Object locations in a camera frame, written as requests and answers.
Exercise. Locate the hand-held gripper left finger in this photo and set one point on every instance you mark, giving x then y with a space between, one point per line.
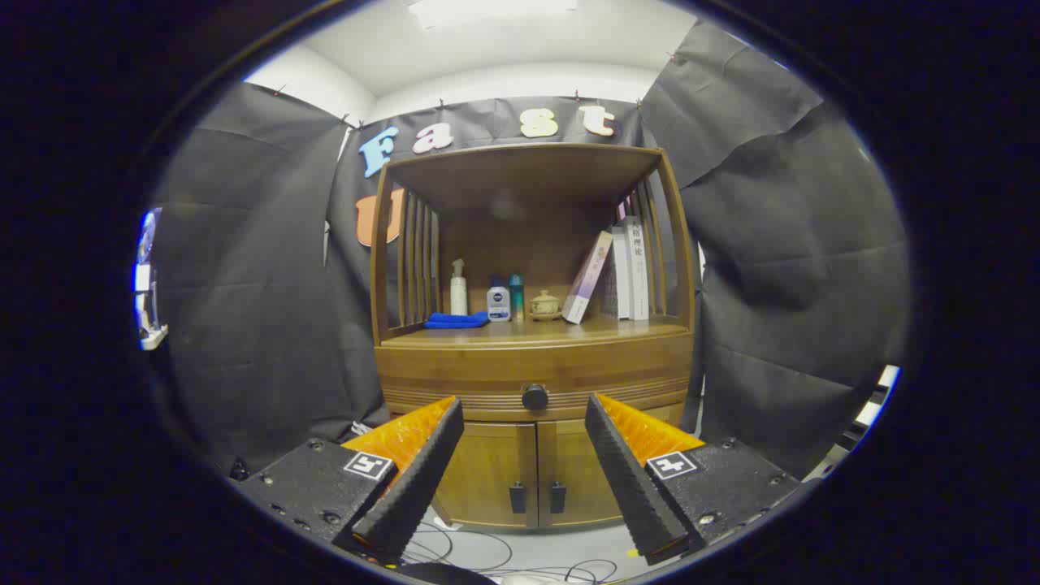
418 479

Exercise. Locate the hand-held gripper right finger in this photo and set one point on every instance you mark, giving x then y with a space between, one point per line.
630 479

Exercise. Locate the wooden drawer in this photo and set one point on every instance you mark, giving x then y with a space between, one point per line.
455 374

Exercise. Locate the black round drawer knob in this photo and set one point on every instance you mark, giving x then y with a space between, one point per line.
535 396

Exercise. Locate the wooden cabinet door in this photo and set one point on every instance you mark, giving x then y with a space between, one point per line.
573 471
496 471

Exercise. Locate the wooden countertop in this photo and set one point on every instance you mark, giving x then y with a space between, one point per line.
536 331

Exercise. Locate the wooden cabinet with slatted sides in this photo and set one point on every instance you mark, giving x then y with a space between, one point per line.
520 219

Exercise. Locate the blue folded towel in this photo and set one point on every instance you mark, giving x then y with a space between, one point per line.
455 320

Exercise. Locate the white pump bottle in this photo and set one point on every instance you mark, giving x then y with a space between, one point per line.
459 296

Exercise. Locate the white lotion bottle blue cap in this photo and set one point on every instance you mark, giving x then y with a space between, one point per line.
498 305

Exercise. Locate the beige lidded tea cup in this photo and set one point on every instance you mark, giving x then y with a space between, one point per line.
544 306

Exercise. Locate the dark patterned cover book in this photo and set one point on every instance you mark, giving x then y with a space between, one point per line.
621 276

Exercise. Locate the white spine book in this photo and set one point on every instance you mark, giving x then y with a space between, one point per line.
639 276

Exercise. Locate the pink purple book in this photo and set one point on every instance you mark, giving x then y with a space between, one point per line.
587 280

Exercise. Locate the teal clear bottle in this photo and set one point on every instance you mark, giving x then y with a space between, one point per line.
517 292

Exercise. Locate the white striped object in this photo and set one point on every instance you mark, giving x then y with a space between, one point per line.
886 378

